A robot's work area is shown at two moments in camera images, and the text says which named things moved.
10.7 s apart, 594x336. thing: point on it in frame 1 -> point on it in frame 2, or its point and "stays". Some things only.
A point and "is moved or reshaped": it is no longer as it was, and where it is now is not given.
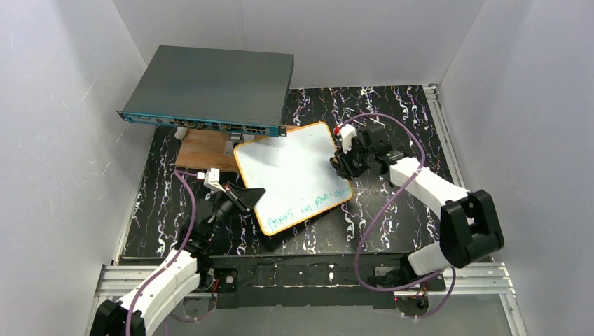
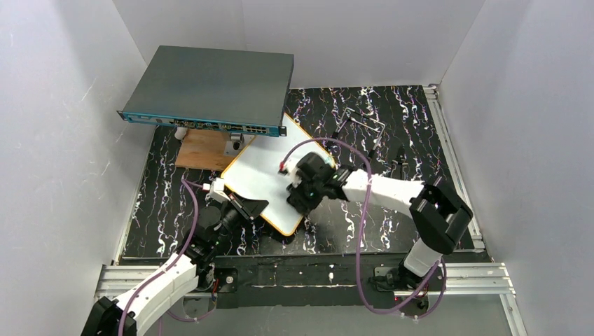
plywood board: (203, 150) stays
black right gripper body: (349, 160) -> (294, 198)
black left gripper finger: (246, 198) -> (250, 208)
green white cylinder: (180, 133) stays
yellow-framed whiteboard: (300, 179) is moved or reshaped
